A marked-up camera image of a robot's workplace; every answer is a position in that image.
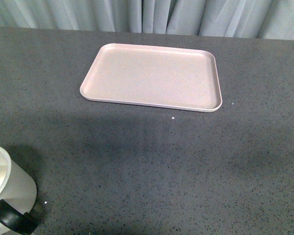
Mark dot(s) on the pale grey-green curtain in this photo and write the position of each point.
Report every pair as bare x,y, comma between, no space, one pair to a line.
264,19

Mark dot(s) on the white smiley mug black handle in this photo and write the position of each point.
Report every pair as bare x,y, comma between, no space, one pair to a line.
18,194

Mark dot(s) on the beige rectangular plastic tray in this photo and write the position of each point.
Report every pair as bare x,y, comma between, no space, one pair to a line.
165,77

